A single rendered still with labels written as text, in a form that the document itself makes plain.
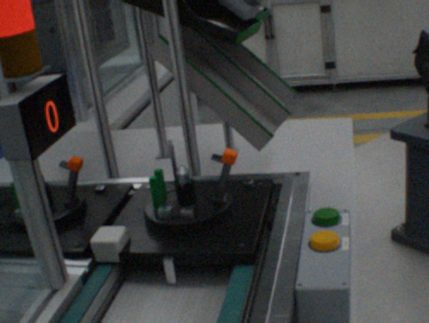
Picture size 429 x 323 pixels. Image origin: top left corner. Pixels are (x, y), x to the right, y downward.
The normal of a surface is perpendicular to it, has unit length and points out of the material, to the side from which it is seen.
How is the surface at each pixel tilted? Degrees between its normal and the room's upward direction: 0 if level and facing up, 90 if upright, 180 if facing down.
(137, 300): 0
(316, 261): 0
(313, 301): 90
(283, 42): 90
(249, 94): 90
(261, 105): 90
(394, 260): 0
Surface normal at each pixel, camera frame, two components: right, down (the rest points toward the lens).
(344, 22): -0.15, 0.39
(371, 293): -0.13, -0.92
